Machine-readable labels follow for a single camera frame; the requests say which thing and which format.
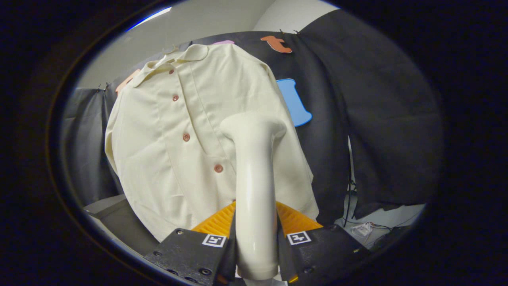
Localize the black backdrop cloth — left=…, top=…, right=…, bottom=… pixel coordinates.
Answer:
left=62, top=9, right=444, bottom=227

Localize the black cable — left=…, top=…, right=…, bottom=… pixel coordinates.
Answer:
left=343, top=137, right=358, bottom=228

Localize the grey cabinet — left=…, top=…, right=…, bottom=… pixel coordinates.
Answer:
left=83, top=194, right=160, bottom=257

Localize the cream button-up shirt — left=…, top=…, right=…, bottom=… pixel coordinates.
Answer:
left=104, top=43, right=320, bottom=243

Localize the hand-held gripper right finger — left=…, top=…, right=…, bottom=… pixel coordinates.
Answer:
left=275, top=201, right=371, bottom=285

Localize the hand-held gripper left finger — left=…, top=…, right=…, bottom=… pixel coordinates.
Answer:
left=144, top=201, right=239, bottom=286

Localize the ceiling light panel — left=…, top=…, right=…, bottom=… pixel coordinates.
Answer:
left=127, top=6, right=173, bottom=31

